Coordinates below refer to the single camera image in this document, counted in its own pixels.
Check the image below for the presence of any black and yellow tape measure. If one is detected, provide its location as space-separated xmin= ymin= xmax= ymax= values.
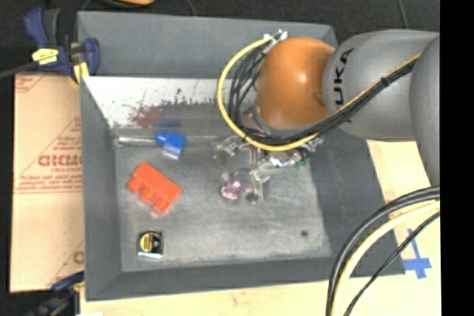
xmin=136 ymin=230 xmax=164 ymax=260

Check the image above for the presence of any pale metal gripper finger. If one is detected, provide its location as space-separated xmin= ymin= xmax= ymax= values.
xmin=245 ymin=167 xmax=272 ymax=205
xmin=213 ymin=136 xmax=254 ymax=162

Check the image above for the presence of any clear purple plastic object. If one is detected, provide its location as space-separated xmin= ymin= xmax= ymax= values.
xmin=220 ymin=172 xmax=246 ymax=201

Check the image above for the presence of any orange toy building block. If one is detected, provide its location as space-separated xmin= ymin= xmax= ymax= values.
xmin=127 ymin=161 xmax=183 ymax=216

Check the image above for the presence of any grey metal bin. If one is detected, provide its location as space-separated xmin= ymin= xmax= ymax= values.
xmin=76 ymin=10 xmax=405 ymax=301

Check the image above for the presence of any brown cardboard board red print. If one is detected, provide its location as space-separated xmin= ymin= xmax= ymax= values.
xmin=8 ymin=71 xmax=85 ymax=293

